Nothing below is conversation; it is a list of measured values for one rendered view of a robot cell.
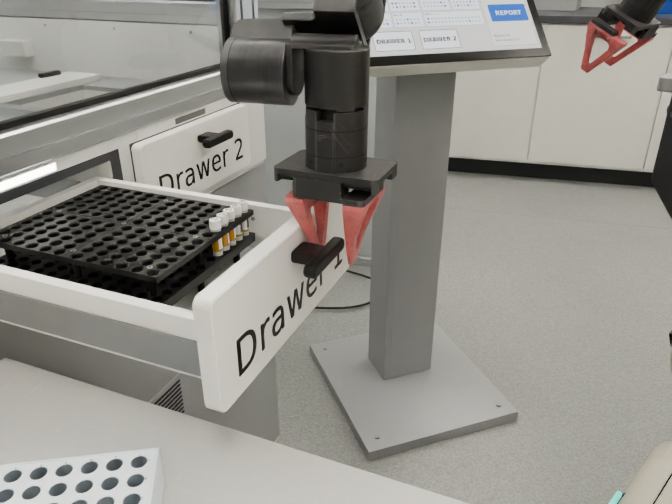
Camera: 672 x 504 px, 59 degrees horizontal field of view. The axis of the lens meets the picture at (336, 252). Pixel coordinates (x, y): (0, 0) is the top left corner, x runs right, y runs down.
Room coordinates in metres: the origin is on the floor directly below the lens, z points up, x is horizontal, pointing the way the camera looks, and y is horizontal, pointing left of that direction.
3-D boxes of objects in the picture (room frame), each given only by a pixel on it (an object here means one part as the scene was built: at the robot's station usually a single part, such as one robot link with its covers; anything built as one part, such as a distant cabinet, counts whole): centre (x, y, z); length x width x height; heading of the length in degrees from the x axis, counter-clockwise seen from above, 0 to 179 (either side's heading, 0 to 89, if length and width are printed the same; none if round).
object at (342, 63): (0.53, 0.01, 1.07); 0.07 x 0.06 x 0.07; 76
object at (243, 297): (0.52, 0.05, 0.87); 0.29 x 0.02 x 0.11; 157
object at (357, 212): (0.53, 0.00, 0.93); 0.07 x 0.07 x 0.09; 68
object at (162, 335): (0.60, 0.24, 0.86); 0.40 x 0.26 x 0.06; 67
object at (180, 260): (0.55, 0.14, 0.90); 0.18 x 0.02 x 0.01; 157
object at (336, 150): (0.53, 0.00, 1.01); 0.10 x 0.07 x 0.07; 68
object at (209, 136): (0.92, 0.20, 0.91); 0.07 x 0.04 x 0.01; 157
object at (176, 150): (0.93, 0.22, 0.87); 0.29 x 0.02 x 0.11; 157
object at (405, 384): (1.44, -0.21, 0.51); 0.50 x 0.45 x 1.02; 20
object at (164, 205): (0.59, 0.23, 0.87); 0.22 x 0.18 x 0.06; 67
